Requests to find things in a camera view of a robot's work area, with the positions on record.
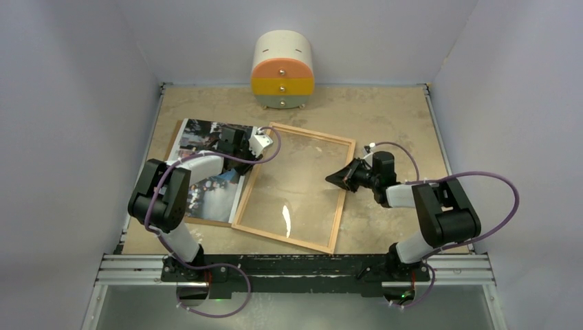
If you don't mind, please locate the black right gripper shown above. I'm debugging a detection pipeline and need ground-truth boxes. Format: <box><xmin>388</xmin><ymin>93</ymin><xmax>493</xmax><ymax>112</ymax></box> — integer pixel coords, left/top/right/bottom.
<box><xmin>324</xmin><ymin>157</ymin><xmax>379</xmax><ymax>193</ymax></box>

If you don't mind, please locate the wooden picture frame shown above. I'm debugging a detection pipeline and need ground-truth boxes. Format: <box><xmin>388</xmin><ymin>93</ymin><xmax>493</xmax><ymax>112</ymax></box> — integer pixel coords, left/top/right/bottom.
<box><xmin>231</xmin><ymin>122</ymin><xmax>357</xmax><ymax>255</ymax></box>

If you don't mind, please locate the clear acrylic frame pane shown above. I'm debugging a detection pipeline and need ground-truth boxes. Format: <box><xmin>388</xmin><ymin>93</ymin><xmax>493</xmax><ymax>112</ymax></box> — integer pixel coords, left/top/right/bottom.
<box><xmin>237</xmin><ymin>128</ymin><xmax>353</xmax><ymax>249</ymax></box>

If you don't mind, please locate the printed photo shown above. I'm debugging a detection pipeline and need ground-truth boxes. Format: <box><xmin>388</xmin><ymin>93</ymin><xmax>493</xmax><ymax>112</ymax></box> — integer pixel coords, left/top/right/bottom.
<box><xmin>166</xmin><ymin>118</ymin><xmax>256</xmax><ymax>227</ymax></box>

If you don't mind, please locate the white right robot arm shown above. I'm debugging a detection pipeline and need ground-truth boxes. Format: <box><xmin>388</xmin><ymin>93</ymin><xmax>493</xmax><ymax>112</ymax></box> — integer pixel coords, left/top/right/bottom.
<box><xmin>325</xmin><ymin>151</ymin><xmax>481</xmax><ymax>280</ymax></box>

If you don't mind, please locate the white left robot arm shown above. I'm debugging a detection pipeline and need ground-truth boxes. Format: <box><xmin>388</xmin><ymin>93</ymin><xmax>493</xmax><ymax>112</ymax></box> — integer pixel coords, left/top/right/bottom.
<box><xmin>128</xmin><ymin>126</ymin><xmax>273</xmax><ymax>281</ymax></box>

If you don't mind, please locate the round three-drawer mini cabinet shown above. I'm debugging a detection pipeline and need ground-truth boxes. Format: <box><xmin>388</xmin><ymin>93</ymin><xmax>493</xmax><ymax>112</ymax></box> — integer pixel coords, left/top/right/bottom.
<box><xmin>250</xmin><ymin>30</ymin><xmax>315</xmax><ymax>109</ymax></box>

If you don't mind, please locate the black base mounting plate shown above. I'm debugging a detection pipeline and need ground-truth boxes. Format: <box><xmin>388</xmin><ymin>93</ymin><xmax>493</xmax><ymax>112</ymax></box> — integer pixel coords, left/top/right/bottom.
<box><xmin>160</xmin><ymin>253</ymin><xmax>431</xmax><ymax>302</ymax></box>

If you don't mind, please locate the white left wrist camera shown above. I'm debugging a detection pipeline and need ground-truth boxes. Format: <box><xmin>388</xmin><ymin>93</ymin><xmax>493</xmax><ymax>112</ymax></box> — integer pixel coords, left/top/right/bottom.
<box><xmin>248</xmin><ymin>133</ymin><xmax>274</xmax><ymax>158</ymax></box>

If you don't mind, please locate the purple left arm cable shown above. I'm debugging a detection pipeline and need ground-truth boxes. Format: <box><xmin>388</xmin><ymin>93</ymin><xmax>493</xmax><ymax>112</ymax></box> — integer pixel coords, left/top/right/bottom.
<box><xmin>144</xmin><ymin>126</ymin><xmax>283</xmax><ymax>319</ymax></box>

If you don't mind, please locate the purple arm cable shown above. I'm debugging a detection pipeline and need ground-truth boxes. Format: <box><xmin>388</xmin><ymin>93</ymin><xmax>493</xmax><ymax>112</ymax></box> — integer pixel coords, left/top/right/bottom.
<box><xmin>364</xmin><ymin>141</ymin><xmax>520</xmax><ymax>315</ymax></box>
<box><xmin>144</xmin><ymin>126</ymin><xmax>283</xmax><ymax>319</ymax></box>

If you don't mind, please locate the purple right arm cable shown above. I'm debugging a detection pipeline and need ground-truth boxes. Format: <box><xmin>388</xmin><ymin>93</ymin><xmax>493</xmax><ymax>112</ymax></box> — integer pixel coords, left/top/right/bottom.
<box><xmin>364</xmin><ymin>141</ymin><xmax>520</xmax><ymax>315</ymax></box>

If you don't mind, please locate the aluminium extrusion rail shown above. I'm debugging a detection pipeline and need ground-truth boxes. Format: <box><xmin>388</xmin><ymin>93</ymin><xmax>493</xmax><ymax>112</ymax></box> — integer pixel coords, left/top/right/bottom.
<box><xmin>96</xmin><ymin>254</ymin><xmax>495</xmax><ymax>285</ymax></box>

